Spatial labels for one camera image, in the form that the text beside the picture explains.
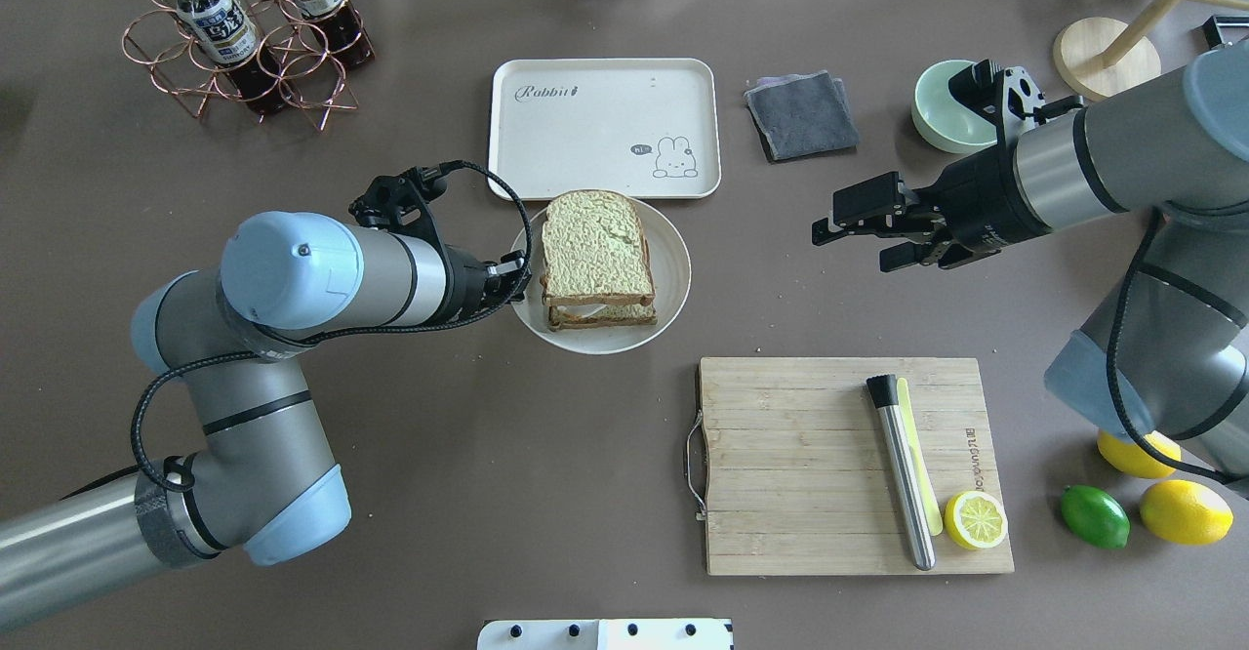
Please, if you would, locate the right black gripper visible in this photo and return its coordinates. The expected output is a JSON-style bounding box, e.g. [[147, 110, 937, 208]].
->
[[812, 148, 1025, 273]]

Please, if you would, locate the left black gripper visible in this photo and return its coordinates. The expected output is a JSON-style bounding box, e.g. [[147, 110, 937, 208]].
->
[[443, 246, 531, 324]]

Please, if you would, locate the bread slice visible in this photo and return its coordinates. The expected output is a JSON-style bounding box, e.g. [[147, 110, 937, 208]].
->
[[543, 190, 654, 306], [547, 304, 657, 331]]

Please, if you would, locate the white round plate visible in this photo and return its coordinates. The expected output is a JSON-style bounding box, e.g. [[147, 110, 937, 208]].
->
[[511, 199, 692, 355]]

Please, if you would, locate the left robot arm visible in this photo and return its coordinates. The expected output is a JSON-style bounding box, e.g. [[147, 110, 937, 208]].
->
[[2, 213, 527, 630]]

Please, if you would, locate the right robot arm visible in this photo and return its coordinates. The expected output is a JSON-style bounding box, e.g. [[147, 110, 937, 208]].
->
[[811, 43, 1248, 495]]

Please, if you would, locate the cream rabbit tray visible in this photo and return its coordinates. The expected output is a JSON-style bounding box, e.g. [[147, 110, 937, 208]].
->
[[488, 58, 722, 200]]

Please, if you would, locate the light green bowl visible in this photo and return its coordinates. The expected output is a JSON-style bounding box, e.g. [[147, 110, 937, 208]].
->
[[911, 60, 995, 153]]

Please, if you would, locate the grey folded cloth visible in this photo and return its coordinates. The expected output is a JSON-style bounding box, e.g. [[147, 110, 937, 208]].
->
[[744, 70, 861, 163]]

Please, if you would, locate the steel muddler black tip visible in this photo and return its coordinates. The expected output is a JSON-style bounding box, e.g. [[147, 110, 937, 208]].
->
[[866, 374, 937, 571]]

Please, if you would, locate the wooden stand round base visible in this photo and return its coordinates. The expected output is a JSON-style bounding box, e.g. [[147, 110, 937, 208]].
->
[[1052, 0, 1248, 103]]

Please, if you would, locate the bamboo cutting board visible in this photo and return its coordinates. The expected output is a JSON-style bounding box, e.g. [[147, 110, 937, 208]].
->
[[699, 356, 1003, 576]]

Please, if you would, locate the yellow plastic knife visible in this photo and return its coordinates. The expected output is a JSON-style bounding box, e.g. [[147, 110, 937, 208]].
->
[[897, 376, 943, 536]]

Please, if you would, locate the halved lemon slice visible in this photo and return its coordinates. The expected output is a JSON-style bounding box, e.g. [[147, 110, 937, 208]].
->
[[943, 490, 1008, 550]]

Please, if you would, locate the yellow lemon upper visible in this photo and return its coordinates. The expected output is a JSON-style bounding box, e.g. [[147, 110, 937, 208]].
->
[[1097, 430, 1183, 480]]

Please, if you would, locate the yellow lemon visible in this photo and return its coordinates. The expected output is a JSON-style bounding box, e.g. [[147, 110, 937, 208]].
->
[[1097, 430, 1183, 480], [1139, 480, 1234, 545]]

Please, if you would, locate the green lime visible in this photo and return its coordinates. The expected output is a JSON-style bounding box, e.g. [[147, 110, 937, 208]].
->
[[1059, 485, 1130, 550]]

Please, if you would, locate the tea bottle upper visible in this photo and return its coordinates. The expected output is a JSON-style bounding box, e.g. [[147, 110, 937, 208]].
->
[[176, 0, 287, 116]]

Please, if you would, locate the yellow lemon lower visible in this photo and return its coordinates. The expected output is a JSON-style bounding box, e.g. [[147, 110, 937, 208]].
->
[[1139, 480, 1234, 545]]

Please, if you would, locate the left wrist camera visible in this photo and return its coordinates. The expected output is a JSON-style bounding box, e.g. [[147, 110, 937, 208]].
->
[[347, 164, 456, 245]]

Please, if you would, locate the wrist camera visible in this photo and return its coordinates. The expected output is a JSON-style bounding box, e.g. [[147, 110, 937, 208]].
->
[[948, 60, 1087, 144], [347, 164, 456, 245]]

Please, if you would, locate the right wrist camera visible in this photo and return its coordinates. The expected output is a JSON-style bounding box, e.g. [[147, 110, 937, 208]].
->
[[948, 60, 1087, 144]]

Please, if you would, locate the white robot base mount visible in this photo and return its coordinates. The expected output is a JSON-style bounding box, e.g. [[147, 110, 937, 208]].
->
[[476, 618, 736, 649]]

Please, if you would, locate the copper wire bottle rack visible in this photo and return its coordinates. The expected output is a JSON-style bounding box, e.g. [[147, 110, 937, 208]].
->
[[122, 0, 375, 131]]

